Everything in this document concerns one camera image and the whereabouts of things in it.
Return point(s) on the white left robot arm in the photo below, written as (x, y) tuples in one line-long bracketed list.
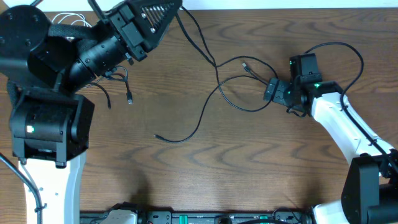
[(47, 65)]

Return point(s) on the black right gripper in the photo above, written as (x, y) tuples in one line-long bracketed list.
[(278, 96)]

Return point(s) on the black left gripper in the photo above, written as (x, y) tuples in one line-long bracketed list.
[(142, 19)]

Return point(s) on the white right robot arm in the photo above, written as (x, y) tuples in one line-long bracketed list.
[(370, 191)]

